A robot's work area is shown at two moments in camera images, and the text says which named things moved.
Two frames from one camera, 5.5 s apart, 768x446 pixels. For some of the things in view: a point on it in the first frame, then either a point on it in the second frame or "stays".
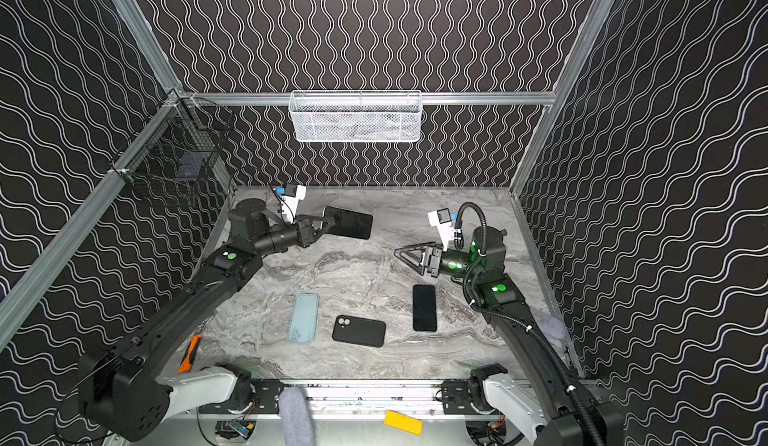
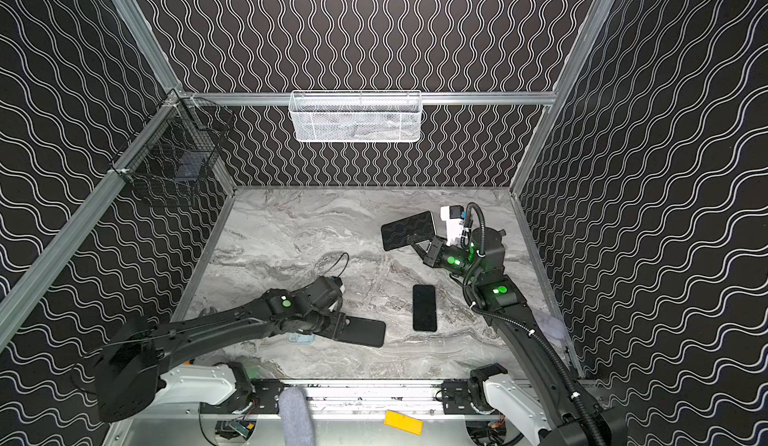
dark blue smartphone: (424, 308) stays
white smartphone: (348, 222) → (395, 234)
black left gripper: (306, 230) → (330, 324)
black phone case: (362, 331) stays
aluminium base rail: (369, 397) stays
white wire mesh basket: (356, 116) stays
